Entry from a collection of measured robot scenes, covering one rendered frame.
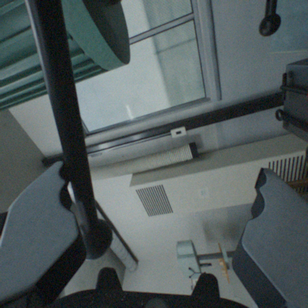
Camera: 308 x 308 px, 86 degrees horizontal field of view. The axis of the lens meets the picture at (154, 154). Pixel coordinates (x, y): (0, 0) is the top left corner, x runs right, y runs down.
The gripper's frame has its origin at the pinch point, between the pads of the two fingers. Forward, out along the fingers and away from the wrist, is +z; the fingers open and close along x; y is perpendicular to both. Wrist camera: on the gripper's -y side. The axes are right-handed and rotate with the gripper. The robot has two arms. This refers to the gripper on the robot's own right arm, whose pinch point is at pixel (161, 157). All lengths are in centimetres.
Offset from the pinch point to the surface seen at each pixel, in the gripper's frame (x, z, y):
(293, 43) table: 26.2, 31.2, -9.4
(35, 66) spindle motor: -12.7, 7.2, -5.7
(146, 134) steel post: -15, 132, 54
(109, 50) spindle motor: -5.2, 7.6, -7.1
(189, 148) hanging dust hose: 25, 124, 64
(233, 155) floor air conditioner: 66, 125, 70
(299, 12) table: 24.6, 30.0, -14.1
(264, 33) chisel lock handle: 10.7, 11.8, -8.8
